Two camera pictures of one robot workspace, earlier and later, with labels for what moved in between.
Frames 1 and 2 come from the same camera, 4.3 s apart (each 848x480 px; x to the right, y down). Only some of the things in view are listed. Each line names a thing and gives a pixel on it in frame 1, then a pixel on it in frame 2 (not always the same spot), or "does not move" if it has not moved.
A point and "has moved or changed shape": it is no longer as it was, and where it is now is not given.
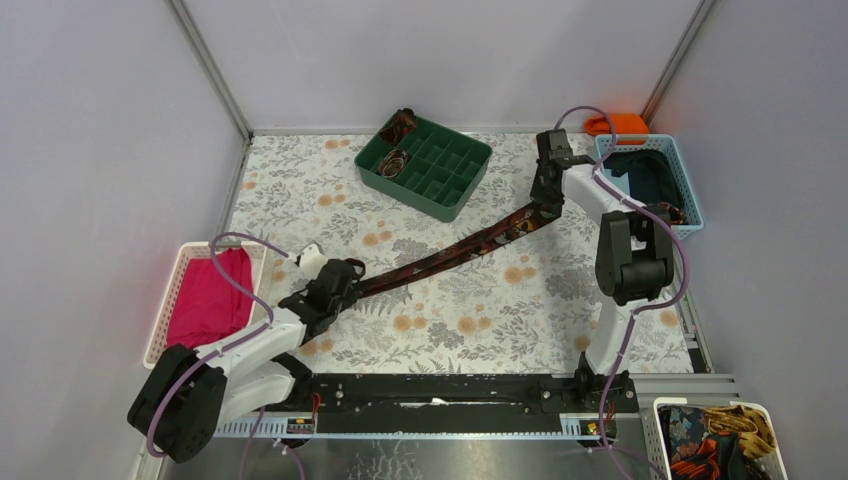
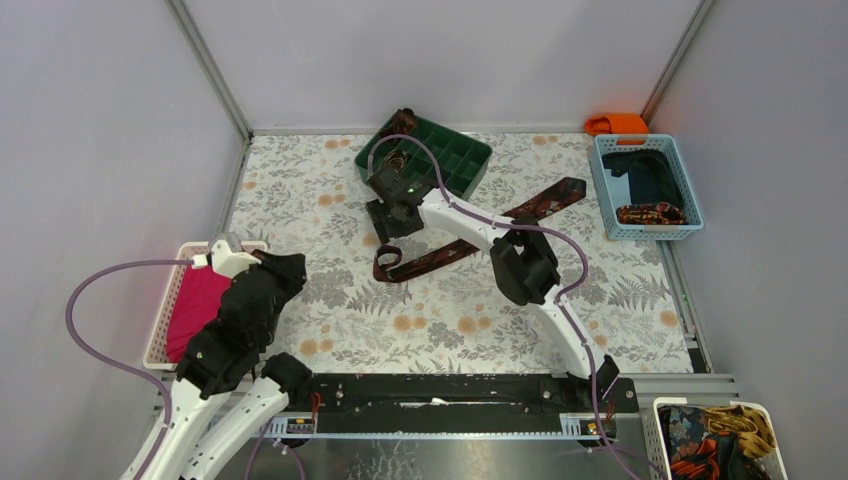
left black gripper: x=341 y=281 → x=281 y=270
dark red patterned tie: x=462 y=250 has moved or changed shape
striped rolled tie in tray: x=392 y=163 does not move
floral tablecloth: x=521 y=301 does not move
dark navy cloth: x=651 y=175 does not move
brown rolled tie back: x=403 y=123 does not move
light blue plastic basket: x=666 y=145 does not move
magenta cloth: x=210 y=305 does not move
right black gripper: x=540 y=197 → x=383 y=230
